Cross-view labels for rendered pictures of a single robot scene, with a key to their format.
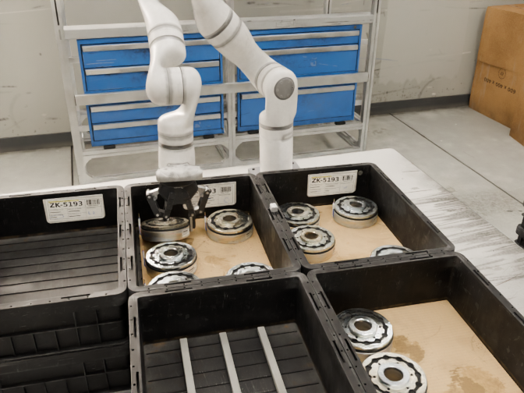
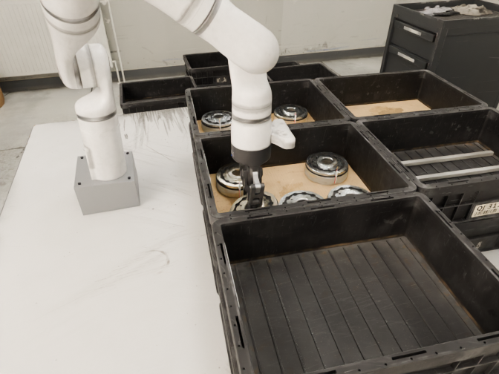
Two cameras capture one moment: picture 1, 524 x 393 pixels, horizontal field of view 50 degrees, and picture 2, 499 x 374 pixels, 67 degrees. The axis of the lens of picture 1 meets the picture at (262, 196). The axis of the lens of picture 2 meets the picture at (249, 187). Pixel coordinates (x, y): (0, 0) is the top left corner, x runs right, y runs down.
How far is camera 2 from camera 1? 132 cm
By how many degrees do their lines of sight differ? 73
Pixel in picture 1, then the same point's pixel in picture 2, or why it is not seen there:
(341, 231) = not seen: hidden behind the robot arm
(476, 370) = (372, 110)
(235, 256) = (280, 181)
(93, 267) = (310, 275)
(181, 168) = (281, 127)
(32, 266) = (318, 340)
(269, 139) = (113, 127)
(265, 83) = (100, 65)
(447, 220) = (172, 119)
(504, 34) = not seen: outside the picture
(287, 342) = not seen: hidden behind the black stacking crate
